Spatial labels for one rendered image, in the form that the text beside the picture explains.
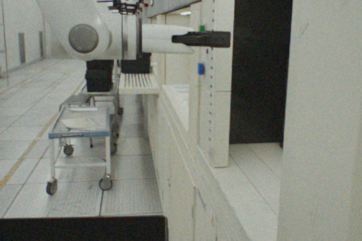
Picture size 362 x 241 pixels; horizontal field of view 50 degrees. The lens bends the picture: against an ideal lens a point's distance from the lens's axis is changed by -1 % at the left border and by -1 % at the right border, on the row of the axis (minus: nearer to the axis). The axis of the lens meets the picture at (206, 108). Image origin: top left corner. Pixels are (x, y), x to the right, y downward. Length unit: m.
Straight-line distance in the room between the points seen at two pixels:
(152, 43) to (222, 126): 0.32
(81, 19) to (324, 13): 0.43
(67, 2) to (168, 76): 1.84
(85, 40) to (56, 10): 0.06
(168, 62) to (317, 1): 2.16
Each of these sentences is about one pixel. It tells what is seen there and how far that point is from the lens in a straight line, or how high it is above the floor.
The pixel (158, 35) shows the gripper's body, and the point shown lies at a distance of 0.72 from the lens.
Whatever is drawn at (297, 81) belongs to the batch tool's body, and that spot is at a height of 1.17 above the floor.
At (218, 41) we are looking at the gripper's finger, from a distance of 0.76.
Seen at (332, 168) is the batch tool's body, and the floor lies 1.11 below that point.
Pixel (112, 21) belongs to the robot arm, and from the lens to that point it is 0.74.
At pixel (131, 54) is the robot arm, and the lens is 0.74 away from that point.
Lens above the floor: 1.21
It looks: 12 degrees down
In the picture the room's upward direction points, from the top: 2 degrees clockwise
